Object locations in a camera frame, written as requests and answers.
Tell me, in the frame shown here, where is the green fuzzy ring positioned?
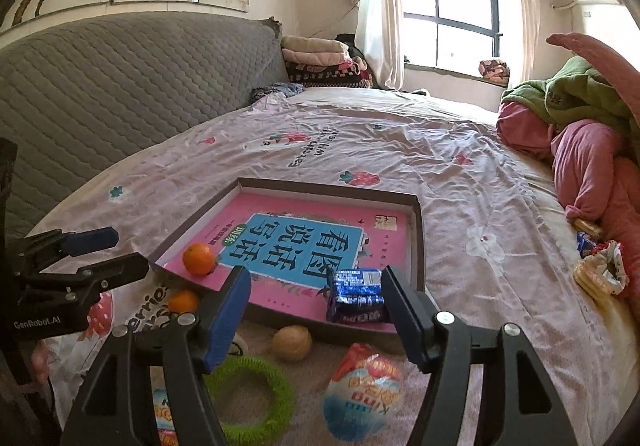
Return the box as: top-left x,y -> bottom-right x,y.
205,356 -> 296,434

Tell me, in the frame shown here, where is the yellow snack wrapper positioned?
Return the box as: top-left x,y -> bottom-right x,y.
587,241 -> 630,297

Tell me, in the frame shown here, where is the pink book with blue label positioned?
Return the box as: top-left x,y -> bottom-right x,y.
155,191 -> 413,321

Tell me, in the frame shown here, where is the window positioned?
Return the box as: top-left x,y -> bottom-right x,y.
397,0 -> 506,71

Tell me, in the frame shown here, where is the white curtain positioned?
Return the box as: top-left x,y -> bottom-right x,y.
505,0 -> 543,86
345,0 -> 406,91

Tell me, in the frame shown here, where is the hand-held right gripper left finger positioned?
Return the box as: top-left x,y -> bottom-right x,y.
60,266 -> 252,446

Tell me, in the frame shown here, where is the green blanket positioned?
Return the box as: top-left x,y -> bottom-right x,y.
501,56 -> 636,131

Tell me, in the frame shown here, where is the black cloth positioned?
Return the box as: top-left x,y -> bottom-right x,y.
335,33 -> 368,61

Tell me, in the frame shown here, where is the small blue packet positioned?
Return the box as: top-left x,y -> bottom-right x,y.
577,232 -> 608,257

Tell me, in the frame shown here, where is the strawberry print bed sheet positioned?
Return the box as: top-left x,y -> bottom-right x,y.
25,86 -> 640,446

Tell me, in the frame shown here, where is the shallow grey cardboard box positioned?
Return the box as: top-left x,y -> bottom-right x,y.
150,177 -> 427,357

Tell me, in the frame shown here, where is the tan walnut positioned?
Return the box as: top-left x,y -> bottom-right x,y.
271,325 -> 313,362

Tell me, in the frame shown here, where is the pink blanket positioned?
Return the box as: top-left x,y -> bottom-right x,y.
496,33 -> 640,297

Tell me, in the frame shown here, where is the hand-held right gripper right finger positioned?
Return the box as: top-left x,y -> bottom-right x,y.
380,265 -> 573,446

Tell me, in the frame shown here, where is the blue grey knitted cloth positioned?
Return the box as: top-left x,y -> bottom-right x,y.
250,83 -> 303,101

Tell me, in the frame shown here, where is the egg-shaped toy packet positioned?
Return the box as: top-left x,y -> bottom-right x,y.
322,342 -> 406,442
152,386 -> 181,446

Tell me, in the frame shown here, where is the blue snack packet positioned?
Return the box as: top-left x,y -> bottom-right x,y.
326,268 -> 396,325

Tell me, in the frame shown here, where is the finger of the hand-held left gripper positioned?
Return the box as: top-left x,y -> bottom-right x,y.
15,227 -> 119,271
70,253 -> 150,297

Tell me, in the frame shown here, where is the stack of folded blankets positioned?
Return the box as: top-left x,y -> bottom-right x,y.
281,36 -> 373,89

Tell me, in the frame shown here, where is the folded patterned cloth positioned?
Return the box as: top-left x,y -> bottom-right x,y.
478,59 -> 511,84

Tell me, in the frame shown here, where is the orange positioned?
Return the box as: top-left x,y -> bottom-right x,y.
182,243 -> 218,277
167,290 -> 201,315

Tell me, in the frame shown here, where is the large yellow biscuit packet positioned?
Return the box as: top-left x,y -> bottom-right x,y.
574,256 -> 621,301

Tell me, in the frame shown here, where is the grey quilted headboard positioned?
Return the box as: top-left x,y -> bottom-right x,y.
0,12 -> 291,239

